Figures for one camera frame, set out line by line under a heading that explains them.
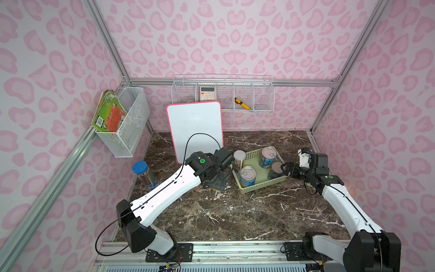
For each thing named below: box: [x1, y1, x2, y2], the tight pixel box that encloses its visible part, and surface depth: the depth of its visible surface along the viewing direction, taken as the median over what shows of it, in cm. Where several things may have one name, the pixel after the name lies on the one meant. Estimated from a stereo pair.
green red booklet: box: [91, 89, 128, 133], surface depth 73 cm
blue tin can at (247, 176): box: [239, 166, 257, 188], surface depth 88 cm
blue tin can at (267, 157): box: [258, 146, 277, 169], surface depth 97 cm
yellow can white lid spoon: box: [232, 149, 247, 173], surface depth 92 cm
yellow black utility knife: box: [234, 97, 251, 110], surface depth 100 cm
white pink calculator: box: [199, 86, 216, 101], surface depth 97 cm
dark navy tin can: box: [267, 161, 285, 181], surface depth 91 cm
